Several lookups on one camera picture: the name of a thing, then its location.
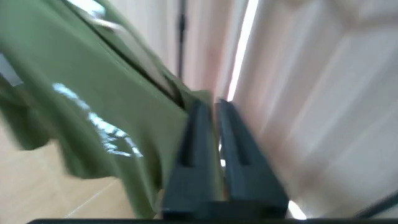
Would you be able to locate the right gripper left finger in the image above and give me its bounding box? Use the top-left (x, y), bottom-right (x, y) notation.
top-left (161, 100), bottom-right (224, 218)

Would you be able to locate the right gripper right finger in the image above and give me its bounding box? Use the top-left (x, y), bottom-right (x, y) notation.
top-left (217, 99), bottom-right (289, 218)

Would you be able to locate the green printed t-shirt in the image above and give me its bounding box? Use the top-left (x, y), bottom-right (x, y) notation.
top-left (0, 0), bottom-right (224, 218)

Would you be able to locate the black clothes rack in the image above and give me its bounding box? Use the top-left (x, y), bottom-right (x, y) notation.
top-left (176, 0), bottom-right (398, 218)

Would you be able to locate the beige curtain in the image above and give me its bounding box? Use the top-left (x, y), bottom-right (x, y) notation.
top-left (108, 0), bottom-right (398, 218)

